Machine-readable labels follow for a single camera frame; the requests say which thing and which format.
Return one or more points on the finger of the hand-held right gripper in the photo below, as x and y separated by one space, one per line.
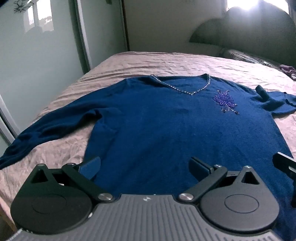
284 163

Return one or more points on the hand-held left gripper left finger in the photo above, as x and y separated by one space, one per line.
90 167

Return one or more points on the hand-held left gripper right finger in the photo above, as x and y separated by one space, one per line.
197 166

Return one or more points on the blue beaded v-neck sweater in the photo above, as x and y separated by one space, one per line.
161 129

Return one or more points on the purple cloth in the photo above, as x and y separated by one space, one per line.
288 69

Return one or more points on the bed with pink bedspread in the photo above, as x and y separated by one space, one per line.
161 63

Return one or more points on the patterned pillow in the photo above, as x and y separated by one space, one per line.
245 56

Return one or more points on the mirrored wardrobe sliding door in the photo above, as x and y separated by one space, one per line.
39 53

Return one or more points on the curved dark headboard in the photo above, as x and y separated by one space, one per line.
249 30

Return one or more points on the bright window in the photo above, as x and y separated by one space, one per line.
249 4

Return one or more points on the dark wooden door frame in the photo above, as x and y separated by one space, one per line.
125 25

